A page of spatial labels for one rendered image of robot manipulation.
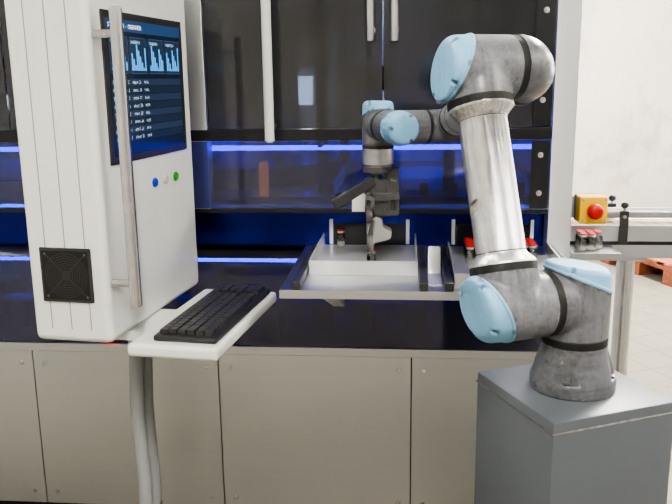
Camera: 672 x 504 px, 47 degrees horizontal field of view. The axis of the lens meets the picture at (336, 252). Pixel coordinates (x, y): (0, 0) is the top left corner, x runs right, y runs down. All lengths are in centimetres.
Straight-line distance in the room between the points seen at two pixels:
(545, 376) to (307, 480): 111
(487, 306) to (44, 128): 94
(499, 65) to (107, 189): 81
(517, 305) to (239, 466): 129
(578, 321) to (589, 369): 9
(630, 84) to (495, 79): 494
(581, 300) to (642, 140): 507
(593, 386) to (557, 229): 78
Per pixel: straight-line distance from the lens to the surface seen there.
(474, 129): 136
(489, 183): 134
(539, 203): 211
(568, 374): 143
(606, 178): 624
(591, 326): 140
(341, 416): 227
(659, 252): 233
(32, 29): 168
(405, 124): 172
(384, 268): 185
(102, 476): 252
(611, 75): 618
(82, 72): 163
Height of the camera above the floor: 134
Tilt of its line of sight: 13 degrees down
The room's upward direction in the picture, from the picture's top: 1 degrees counter-clockwise
